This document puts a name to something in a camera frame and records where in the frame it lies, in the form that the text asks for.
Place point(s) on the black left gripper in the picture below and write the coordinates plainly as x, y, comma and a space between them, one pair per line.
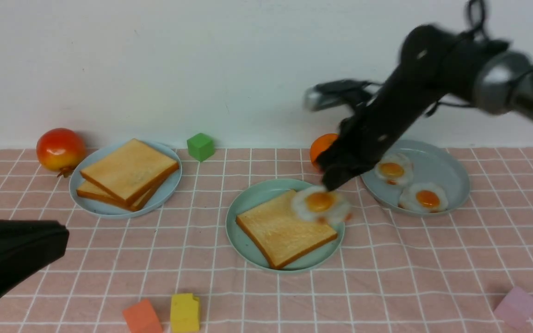
28, 246

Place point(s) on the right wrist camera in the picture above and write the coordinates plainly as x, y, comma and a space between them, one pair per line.
352, 93

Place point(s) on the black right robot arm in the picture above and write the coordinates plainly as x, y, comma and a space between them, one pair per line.
433, 63

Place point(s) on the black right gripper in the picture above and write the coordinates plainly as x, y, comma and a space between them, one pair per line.
365, 136

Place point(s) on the fried egg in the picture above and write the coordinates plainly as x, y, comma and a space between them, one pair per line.
316, 204
423, 198
395, 169

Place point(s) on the grey egg plate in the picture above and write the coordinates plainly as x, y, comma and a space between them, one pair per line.
430, 165

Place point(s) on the teal centre plate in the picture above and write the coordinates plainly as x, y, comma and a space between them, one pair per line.
263, 192

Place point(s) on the green cube block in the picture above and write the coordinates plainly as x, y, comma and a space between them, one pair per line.
201, 147

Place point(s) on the light blue bread plate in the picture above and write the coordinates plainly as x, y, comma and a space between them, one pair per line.
163, 191

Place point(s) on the red yellow pomegranate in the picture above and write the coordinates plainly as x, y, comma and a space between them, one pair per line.
60, 150

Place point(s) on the yellow cube block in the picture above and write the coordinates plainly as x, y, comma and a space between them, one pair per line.
185, 312

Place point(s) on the orange cube block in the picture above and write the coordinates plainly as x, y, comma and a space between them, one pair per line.
142, 318

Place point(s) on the orange tangerine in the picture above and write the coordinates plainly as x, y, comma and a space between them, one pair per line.
318, 146

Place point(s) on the pink cube block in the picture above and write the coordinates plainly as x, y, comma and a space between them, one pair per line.
515, 309

